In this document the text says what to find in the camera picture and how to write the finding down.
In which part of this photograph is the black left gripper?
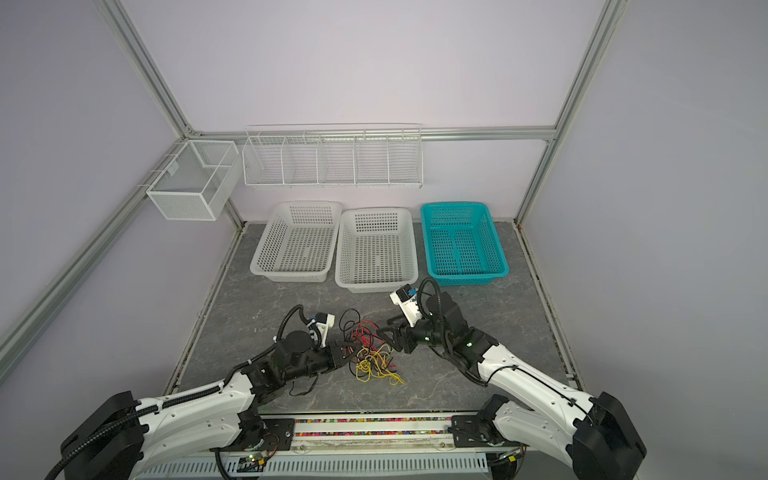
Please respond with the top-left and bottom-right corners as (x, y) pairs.
(285, 339), (362, 384)

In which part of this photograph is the black cable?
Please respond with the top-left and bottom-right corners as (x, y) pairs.
(337, 307), (397, 373)

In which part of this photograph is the yellow cable bundle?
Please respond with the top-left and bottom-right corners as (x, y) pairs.
(353, 347), (406, 386)

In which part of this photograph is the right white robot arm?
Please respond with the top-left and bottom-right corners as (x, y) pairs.
(386, 285), (647, 479)

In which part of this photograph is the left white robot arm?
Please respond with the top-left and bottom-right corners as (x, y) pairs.
(47, 331), (352, 479)

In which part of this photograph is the teal plastic basket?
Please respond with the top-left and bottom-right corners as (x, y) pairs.
(420, 202), (509, 287)

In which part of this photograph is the middle white plastic basket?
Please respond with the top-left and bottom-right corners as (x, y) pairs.
(335, 207), (419, 294)

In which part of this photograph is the white plastic basket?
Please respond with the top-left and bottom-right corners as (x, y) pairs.
(335, 207), (419, 294)
(250, 201), (342, 283)

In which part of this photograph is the left white plastic basket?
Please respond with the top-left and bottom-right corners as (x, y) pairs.
(250, 201), (342, 283)

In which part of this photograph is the small green circuit board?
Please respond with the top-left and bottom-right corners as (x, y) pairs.
(236, 455), (266, 473)

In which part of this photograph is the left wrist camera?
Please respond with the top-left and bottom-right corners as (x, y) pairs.
(307, 312), (336, 348)

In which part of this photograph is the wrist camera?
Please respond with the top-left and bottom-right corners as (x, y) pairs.
(307, 312), (336, 348)
(390, 284), (423, 327)

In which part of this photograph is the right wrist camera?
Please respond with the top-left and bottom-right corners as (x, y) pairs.
(390, 284), (423, 327)

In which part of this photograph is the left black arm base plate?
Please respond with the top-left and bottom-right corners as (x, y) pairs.
(227, 417), (295, 451)

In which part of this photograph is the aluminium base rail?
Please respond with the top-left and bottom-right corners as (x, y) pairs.
(262, 411), (519, 455)

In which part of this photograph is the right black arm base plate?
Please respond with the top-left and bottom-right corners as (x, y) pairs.
(447, 414), (509, 448)

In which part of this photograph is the white vented cable duct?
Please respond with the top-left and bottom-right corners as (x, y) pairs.
(136, 452), (490, 479)

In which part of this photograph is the white wire wall shelf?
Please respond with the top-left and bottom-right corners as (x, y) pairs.
(241, 123), (424, 188)

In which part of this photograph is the white mesh wall box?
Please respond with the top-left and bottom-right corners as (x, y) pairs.
(147, 140), (242, 221)

